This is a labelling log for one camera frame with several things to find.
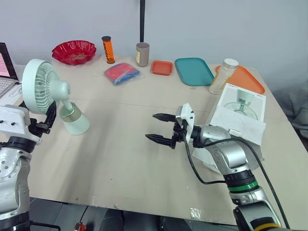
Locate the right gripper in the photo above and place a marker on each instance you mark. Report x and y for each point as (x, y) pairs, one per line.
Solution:
(179, 133)

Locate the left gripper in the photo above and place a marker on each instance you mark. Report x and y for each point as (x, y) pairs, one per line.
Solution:
(39, 125)

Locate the pale green table fan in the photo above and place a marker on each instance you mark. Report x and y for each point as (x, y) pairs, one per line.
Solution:
(48, 89)

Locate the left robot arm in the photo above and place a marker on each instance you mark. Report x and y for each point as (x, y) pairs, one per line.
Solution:
(10, 183)

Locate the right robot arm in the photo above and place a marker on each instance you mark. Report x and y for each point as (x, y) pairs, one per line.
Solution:
(231, 154)

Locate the white fan box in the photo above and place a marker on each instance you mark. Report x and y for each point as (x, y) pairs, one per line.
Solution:
(243, 108)

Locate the small orange tray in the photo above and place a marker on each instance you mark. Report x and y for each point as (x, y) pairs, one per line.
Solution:
(161, 68)

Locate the silver laptop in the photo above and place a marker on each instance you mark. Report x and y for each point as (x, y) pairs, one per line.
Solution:
(6, 72)

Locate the red plastic bowl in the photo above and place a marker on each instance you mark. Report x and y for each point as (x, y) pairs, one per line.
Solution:
(73, 54)

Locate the teal tray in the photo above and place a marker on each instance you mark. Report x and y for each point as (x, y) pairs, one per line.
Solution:
(193, 71)

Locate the red and blue cloth pack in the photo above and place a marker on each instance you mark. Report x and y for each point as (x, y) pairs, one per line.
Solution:
(122, 73)

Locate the tan cylindrical cup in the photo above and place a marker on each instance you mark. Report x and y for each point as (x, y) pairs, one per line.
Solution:
(142, 55)

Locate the clear bottle of white beads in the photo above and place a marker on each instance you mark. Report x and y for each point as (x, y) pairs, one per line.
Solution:
(222, 77)

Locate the orange tube with black cap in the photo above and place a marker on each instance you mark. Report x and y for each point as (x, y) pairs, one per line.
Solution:
(108, 50)

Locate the large orange tray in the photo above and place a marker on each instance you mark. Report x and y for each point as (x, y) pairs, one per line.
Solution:
(247, 79)

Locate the black pole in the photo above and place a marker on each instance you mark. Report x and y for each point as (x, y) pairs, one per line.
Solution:
(142, 21)

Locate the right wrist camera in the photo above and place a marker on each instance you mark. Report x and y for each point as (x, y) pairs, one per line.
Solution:
(186, 120)

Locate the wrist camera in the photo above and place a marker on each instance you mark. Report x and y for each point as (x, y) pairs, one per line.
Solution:
(13, 119)
(186, 120)

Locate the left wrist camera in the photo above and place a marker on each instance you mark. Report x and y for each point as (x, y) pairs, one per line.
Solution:
(13, 119)

